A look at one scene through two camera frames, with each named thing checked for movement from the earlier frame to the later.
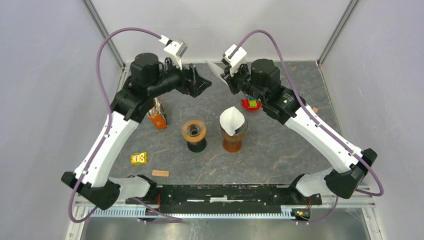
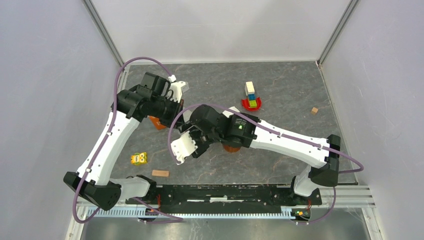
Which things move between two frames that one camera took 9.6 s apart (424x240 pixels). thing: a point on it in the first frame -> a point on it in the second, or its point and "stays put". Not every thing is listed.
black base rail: [228, 199] stays put
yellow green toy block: [139, 158] stays put
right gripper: [231, 80] -> [202, 147]
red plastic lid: [245, 103] stays put
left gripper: [194, 87] -> [177, 107]
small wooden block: [160, 173] stays put
